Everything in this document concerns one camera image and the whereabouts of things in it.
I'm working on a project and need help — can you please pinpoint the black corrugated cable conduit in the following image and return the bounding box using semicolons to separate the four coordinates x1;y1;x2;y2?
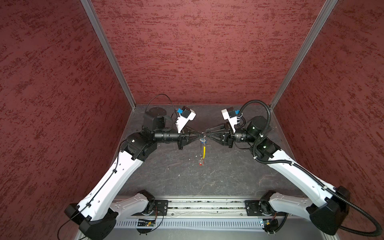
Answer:
236;99;383;237

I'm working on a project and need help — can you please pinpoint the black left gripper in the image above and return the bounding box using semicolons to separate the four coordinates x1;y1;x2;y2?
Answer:
154;125;203;150

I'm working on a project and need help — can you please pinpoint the silver keyring with keys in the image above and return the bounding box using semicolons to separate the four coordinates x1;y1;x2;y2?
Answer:
199;132;207;166

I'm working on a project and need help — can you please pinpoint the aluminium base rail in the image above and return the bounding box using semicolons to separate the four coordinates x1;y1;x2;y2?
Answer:
110;193;326;220

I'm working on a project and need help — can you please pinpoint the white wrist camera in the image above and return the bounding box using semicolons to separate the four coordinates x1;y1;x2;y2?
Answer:
221;107;240;133
176;106;196;134

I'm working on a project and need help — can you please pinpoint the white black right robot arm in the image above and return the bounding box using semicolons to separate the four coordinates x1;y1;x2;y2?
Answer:
206;116;351;236

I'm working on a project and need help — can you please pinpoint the yellow capped key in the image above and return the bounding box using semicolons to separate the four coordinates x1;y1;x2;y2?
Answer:
202;145;206;160

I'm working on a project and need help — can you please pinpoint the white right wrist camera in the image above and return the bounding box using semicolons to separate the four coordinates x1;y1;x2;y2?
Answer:
221;107;240;133

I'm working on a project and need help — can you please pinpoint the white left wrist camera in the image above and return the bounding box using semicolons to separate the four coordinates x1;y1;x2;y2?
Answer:
176;106;196;134

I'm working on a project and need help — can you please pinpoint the aluminium corner post left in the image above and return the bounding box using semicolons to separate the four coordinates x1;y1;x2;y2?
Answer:
81;0;137;110

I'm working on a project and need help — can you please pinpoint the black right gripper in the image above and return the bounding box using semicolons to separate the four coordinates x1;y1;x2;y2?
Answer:
206;122;259;149

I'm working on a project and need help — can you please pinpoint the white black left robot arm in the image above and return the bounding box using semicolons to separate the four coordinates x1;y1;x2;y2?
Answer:
65;107;201;240

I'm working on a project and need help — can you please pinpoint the aluminium corner post right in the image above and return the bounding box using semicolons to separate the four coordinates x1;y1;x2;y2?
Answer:
270;0;338;110

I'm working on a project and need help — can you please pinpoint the aluminium corner post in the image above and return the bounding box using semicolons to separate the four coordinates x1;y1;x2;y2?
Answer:
270;0;338;110
81;0;137;110

